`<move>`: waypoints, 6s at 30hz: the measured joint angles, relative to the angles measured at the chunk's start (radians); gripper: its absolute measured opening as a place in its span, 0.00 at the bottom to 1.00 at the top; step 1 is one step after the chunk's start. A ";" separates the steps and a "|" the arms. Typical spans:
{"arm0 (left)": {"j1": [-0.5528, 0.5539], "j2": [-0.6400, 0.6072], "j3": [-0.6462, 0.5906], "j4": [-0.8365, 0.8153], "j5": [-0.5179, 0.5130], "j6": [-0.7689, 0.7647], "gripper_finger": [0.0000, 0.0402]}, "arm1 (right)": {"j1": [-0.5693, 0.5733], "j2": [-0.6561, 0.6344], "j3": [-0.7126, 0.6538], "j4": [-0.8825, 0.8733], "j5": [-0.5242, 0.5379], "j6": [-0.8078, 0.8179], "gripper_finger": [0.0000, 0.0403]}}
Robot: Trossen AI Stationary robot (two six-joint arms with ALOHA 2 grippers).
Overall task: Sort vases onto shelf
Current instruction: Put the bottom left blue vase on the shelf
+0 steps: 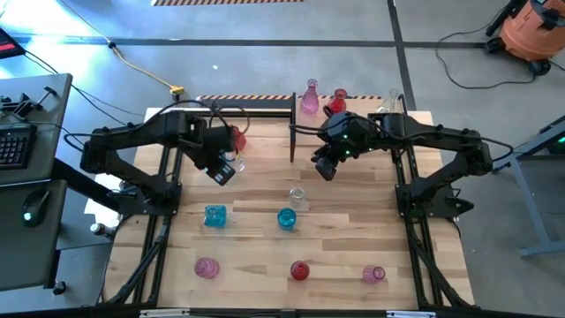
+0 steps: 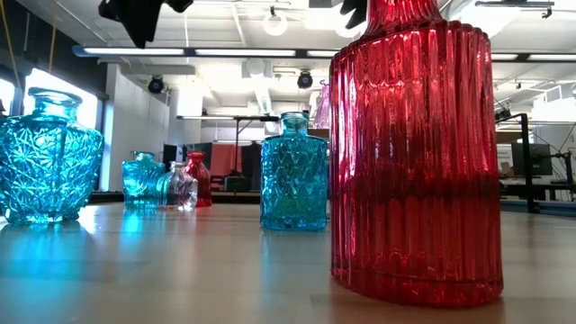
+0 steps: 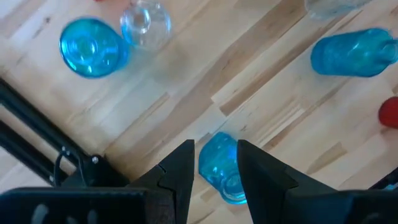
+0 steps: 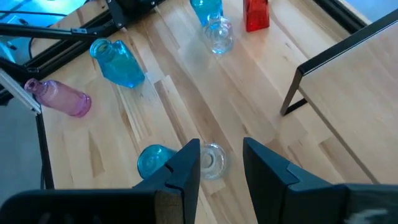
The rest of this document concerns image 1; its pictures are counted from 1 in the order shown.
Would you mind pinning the red bulbous glass vase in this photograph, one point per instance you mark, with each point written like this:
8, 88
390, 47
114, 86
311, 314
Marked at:
337, 105

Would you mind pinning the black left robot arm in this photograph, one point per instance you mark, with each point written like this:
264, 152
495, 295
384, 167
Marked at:
132, 132

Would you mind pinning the black table crossbar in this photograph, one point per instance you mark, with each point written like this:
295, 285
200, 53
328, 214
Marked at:
353, 314

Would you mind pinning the teal zigzag pattern glass vase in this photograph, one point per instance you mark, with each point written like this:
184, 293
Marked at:
287, 219

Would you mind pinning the clear round squat glass vase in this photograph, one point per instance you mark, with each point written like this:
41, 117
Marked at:
239, 164

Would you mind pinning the black desk caster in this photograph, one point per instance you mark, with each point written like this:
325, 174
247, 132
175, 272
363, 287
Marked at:
59, 288

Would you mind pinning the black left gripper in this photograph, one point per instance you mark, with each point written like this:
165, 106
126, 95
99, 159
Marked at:
214, 150

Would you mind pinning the silver black bottle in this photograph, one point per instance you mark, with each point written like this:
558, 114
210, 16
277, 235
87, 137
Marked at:
101, 229

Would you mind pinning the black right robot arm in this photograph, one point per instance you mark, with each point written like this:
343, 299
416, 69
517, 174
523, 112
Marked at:
441, 137

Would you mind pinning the orange shop vacuum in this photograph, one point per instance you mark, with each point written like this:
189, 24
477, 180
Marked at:
529, 31

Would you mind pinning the black board with hazard stripes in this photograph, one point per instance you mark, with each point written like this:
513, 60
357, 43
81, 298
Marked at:
256, 104

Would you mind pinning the black desk clamp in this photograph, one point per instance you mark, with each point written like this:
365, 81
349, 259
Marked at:
22, 106

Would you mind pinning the pink bulb shaped glass vase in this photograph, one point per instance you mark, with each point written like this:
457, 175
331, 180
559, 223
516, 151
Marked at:
374, 274

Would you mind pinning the clear square glass bottle vase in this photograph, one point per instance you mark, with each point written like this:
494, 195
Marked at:
299, 199

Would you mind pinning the clear tall cone glass vase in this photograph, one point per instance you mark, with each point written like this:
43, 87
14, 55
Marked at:
390, 103

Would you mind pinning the wooden shelf black metal frame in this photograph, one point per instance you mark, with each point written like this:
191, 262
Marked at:
293, 146

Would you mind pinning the pink ringed round glass vase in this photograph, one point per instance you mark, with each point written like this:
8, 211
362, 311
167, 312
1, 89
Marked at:
206, 268

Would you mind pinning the black red screen device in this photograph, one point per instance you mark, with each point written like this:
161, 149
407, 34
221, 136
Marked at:
9, 44

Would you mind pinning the grey blue desk frame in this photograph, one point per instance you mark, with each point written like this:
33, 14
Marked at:
532, 212

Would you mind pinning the black device green light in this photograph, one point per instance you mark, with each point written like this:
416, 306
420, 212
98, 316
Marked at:
558, 146

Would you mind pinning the red small bottle glass vase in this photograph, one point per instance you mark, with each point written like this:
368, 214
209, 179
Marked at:
240, 140

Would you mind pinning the pink tall cone glass vase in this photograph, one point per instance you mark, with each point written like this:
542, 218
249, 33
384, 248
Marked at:
310, 101

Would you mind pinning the black computer mouse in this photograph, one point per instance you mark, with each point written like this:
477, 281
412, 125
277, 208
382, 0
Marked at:
35, 207

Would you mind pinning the dark grey side desk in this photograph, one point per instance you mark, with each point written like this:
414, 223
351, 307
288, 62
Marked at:
26, 256

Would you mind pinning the white metal bracket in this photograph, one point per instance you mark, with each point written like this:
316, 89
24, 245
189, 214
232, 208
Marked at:
410, 315
163, 314

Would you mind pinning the red fluted oval glass vase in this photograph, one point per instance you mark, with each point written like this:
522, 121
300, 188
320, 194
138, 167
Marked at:
300, 270

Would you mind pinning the black support beam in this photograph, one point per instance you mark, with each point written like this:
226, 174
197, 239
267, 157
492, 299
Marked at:
84, 181

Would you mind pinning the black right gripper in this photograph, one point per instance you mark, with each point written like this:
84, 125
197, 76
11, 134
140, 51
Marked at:
333, 151

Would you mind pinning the teal star pattern square vase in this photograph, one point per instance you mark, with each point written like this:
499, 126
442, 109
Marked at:
215, 216

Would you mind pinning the black keyboard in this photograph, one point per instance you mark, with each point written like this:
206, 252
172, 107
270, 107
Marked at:
15, 148

